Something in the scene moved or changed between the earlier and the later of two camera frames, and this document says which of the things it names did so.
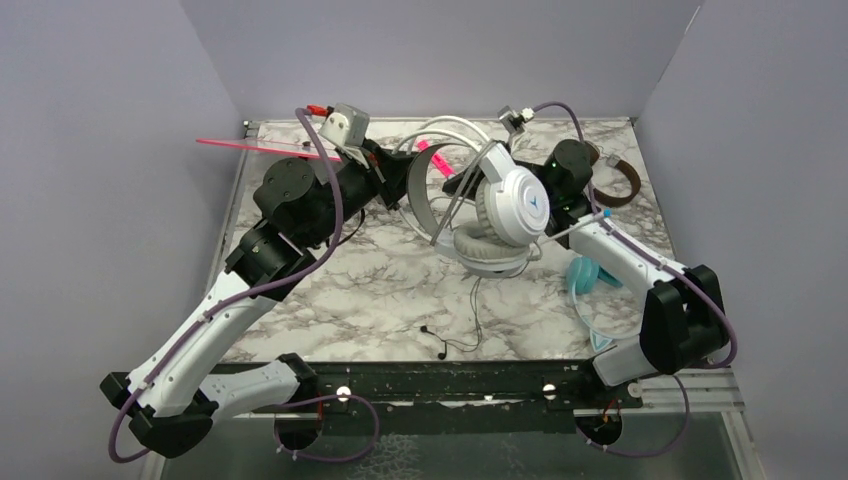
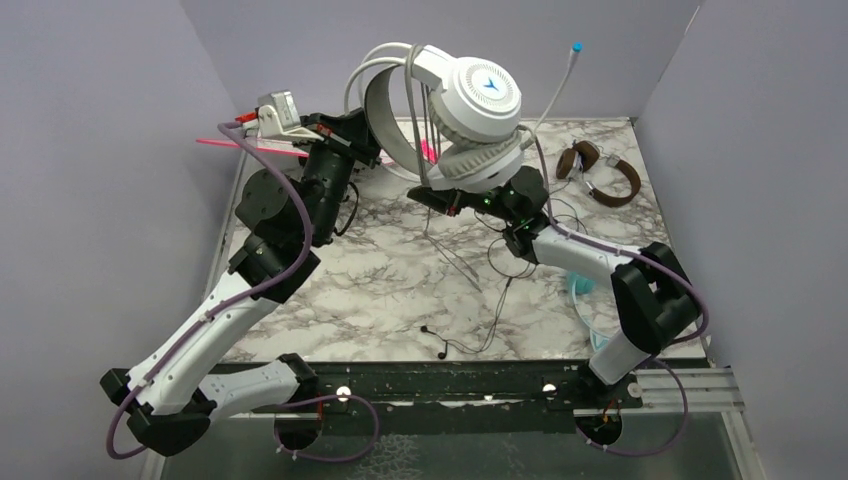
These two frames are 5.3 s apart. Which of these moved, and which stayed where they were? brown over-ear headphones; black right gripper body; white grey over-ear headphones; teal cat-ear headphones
Moved: black right gripper body; white grey over-ear headphones
Stayed: brown over-ear headphones; teal cat-ear headphones
